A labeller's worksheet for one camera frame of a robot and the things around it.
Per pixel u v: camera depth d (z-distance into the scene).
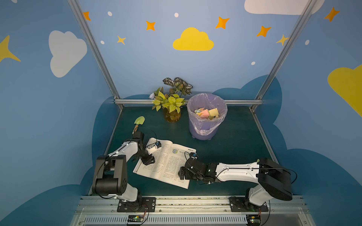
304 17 0.73
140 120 1.11
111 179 0.44
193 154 0.78
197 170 0.63
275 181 0.43
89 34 0.78
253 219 0.72
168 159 0.91
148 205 0.75
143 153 0.77
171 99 0.91
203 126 0.81
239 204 0.75
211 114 0.98
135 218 0.72
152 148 0.82
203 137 1.01
